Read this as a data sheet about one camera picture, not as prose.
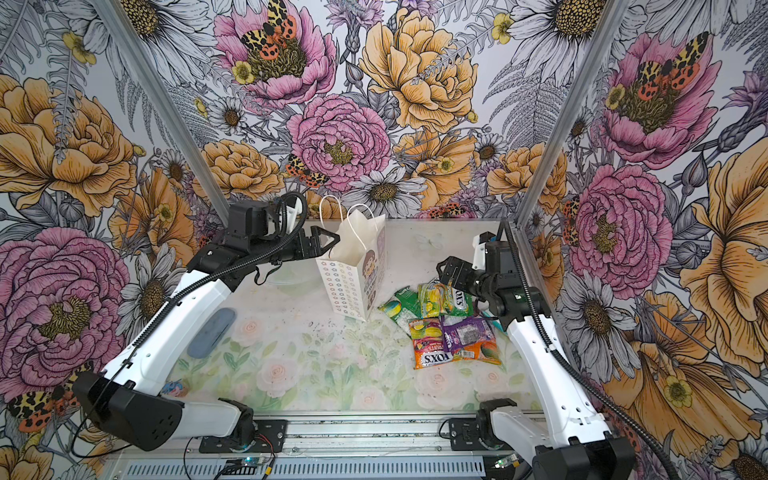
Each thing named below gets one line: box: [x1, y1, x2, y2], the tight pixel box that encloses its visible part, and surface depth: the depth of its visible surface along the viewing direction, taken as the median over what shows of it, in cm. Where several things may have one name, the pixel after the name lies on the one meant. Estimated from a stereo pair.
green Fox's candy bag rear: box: [446, 287, 475, 317], surface depth 91 cm
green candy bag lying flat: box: [377, 285, 422, 339], surface depth 96 cm
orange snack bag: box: [451, 340, 502, 365], surface depth 87 cm
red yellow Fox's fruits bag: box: [408, 317, 454, 370], surface depth 88 cm
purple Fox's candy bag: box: [441, 314, 496, 353], surface depth 89 cm
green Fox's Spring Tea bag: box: [418, 281, 446, 319], surface depth 94 cm
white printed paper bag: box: [316, 210, 386, 322], surface depth 87 cm
